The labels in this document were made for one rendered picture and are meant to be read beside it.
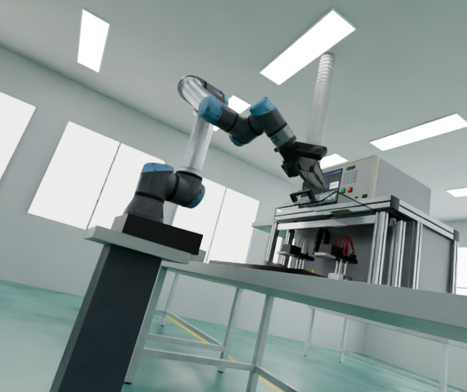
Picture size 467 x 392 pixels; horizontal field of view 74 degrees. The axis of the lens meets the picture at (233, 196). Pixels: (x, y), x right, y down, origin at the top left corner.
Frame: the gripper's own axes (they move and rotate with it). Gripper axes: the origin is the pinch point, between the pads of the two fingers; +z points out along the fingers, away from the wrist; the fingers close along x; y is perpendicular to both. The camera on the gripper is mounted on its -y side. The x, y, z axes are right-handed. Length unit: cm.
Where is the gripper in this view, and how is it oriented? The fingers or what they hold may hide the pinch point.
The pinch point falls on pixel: (322, 187)
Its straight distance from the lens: 108.6
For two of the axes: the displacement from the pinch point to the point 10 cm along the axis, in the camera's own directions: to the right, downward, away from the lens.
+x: -6.2, 6.3, -4.7
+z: 6.0, 7.7, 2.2
